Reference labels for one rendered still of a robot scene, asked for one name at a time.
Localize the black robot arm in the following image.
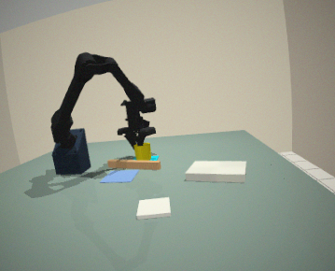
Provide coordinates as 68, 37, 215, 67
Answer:
50, 52, 156, 149

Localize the tan wooden plank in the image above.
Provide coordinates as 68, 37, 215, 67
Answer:
108, 159, 161, 170

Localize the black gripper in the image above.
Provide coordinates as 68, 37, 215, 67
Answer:
118, 114, 156, 150

